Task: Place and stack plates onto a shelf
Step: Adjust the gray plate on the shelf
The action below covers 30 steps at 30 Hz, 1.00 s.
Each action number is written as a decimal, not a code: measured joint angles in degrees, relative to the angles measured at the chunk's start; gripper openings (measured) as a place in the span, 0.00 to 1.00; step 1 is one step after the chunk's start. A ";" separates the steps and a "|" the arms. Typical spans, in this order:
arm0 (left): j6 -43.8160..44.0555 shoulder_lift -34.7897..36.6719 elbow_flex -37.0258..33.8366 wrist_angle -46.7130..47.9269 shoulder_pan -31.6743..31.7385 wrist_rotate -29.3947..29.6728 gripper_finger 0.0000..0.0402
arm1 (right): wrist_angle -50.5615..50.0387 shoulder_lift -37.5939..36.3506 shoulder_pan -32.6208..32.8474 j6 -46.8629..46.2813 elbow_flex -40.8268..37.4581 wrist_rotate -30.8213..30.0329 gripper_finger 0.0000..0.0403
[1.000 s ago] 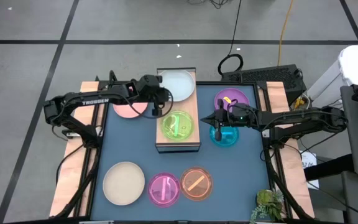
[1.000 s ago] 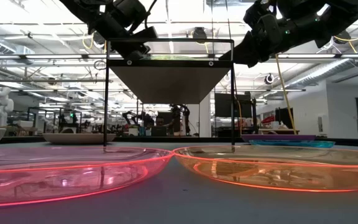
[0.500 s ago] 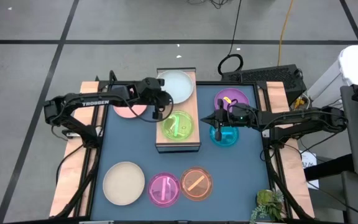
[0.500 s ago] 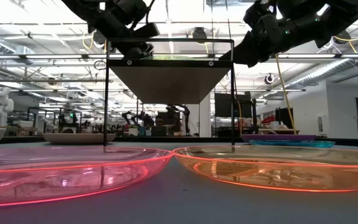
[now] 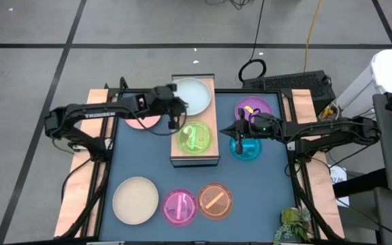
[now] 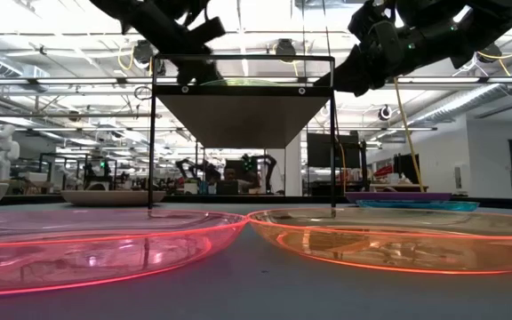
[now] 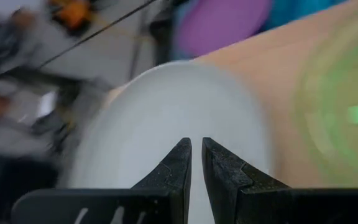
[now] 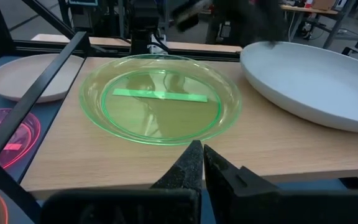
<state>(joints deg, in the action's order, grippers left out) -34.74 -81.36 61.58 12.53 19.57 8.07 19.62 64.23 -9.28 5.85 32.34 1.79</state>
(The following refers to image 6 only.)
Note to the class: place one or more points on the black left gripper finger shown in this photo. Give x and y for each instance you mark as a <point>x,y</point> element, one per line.
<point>189,73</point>
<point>209,74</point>

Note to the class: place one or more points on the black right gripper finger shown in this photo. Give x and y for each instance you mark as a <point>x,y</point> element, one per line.
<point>340,76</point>
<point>362,85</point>

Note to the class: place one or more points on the blue translucent plate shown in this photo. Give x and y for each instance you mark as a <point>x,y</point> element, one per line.
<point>416,205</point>

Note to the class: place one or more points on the salmon pink plate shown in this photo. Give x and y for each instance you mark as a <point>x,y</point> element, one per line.
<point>114,197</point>

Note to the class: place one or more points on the orange translucent plate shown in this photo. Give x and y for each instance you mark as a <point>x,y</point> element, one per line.
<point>394,249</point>

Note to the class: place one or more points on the pink translucent plate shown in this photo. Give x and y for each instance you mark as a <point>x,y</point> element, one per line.
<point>82,262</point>

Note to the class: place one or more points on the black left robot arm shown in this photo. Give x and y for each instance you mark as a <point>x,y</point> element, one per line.
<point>149,13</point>

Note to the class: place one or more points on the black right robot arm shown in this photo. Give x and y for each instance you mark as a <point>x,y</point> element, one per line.
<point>460,26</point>

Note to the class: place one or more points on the black monitor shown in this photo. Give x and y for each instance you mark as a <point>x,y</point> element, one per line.
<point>327,149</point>

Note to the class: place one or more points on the person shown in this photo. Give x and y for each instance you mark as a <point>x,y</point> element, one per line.
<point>231,175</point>

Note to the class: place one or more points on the white pillar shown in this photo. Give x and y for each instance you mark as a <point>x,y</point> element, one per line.
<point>293,173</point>

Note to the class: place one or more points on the purple plate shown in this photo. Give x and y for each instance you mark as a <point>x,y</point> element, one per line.
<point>398,196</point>

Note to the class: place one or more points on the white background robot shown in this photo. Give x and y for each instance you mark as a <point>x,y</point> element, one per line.
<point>0,151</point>

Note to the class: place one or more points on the wooden shelf with black frame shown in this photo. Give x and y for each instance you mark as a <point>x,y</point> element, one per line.
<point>242,115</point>

